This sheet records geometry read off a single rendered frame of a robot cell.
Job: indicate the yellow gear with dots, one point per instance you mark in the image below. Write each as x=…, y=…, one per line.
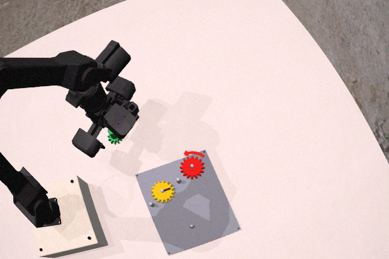
x=162, y=196

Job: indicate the green gear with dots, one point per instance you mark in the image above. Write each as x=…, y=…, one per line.
x=113, y=138

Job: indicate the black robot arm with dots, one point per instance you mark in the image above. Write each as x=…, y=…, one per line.
x=82, y=76

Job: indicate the red gear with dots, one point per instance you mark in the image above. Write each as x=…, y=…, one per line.
x=192, y=172

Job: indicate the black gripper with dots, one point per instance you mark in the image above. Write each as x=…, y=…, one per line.
x=87, y=142

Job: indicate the red curved arrow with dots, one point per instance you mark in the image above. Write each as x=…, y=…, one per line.
x=192, y=152

